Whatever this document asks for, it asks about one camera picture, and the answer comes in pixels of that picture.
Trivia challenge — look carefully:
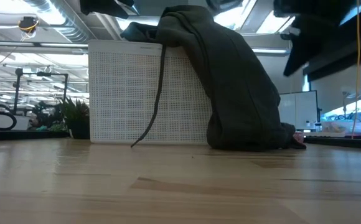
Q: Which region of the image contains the dark olive hoodie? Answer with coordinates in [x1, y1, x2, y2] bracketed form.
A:
[120, 4, 307, 152]

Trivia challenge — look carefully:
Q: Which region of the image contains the black aluminium rig frame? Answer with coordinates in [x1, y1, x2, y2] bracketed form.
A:
[0, 129, 361, 151]

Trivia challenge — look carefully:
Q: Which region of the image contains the white woven plastic basket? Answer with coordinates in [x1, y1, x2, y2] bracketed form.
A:
[88, 39, 214, 146]

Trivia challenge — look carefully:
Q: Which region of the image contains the black looped cable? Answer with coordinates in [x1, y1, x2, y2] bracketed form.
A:
[0, 104, 18, 131]

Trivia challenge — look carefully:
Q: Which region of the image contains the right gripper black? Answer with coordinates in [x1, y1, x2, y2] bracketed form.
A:
[273, 0, 357, 78]

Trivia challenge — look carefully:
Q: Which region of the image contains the black metal stand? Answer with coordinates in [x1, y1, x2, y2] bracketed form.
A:
[13, 67, 70, 116]

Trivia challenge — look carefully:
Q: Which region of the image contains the small green potted plant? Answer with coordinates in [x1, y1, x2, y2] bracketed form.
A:
[57, 96, 91, 140]

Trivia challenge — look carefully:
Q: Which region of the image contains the yellow cable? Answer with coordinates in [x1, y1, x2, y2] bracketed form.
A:
[350, 0, 361, 140]

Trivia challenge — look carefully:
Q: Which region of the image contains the white partition panel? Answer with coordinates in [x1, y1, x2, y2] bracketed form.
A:
[278, 90, 320, 131]

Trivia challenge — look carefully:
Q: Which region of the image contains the black ceiling-hung device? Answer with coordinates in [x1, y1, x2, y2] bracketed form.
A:
[17, 16, 40, 35]

